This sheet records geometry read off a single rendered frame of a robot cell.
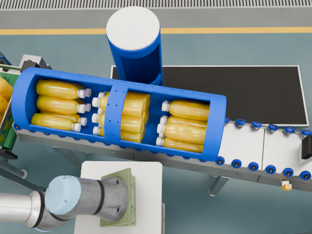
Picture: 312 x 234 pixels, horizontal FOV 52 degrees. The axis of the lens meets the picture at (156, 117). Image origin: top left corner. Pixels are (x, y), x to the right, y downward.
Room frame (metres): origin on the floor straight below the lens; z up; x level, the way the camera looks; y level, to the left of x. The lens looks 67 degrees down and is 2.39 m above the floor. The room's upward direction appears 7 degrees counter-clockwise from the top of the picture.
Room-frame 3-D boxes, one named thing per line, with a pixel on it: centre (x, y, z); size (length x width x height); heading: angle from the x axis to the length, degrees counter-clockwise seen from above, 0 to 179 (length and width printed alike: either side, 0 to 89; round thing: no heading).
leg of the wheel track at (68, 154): (0.64, 0.59, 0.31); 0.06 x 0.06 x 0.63; 73
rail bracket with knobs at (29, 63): (0.93, 0.62, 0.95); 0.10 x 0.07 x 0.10; 163
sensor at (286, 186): (0.23, -0.55, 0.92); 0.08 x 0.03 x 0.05; 163
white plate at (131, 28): (1.08, 0.07, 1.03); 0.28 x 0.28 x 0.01
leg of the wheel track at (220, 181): (0.36, -0.35, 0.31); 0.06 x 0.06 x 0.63; 73
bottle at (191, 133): (0.45, -0.11, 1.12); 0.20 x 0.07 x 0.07; 73
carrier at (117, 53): (1.08, 0.07, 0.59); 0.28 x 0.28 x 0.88
